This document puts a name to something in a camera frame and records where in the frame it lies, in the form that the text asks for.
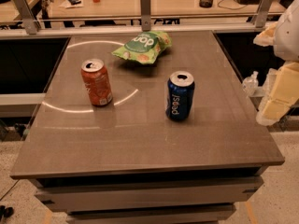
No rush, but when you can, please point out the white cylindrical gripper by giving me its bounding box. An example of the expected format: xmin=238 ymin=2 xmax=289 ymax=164
xmin=253 ymin=0 xmax=299 ymax=126

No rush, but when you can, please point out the blue pepsi can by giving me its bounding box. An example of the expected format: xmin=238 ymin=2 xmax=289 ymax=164
xmin=165 ymin=71 xmax=195 ymax=121

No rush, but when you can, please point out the orange soda can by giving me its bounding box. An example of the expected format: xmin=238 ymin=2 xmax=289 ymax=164
xmin=81 ymin=59 xmax=113 ymax=106

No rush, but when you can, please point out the clear plastic bottle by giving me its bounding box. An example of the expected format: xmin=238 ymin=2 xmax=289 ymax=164
xmin=242 ymin=71 xmax=259 ymax=96

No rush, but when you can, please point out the black mesh pen cup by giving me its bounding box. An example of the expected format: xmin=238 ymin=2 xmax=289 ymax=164
xmin=199 ymin=0 xmax=213 ymax=8

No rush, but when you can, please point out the green chip bag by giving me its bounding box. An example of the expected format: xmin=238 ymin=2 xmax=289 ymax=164
xmin=112 ymin=31 xmax=172 ymax=64

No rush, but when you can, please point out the wooden background desk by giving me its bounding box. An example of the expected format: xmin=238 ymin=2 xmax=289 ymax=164
xmin=0 ymin=0 xmax=299 ymax=25

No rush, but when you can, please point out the right grey rail bracket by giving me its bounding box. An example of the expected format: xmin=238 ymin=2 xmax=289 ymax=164
xmin=253 ymin=0 xmax=274 ymax=28

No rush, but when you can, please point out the grey rail bracket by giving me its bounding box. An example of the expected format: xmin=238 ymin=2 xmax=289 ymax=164
xmin=13 ymin=0 xmax=40 ymax=35
xmin=140 ymin=0 xmax=151 ymax=32
xmin=253 ymin=0 xmax=274 ymax=28

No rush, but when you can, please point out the middle grey rail bracket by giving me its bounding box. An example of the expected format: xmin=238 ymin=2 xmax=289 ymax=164
xmin=140 ymin=0 xmax=151 ymax=32

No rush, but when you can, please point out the left grey rail bracket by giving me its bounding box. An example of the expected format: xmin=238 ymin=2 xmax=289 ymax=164
xmin=13 ymin=0 xmax=40 ymax=35

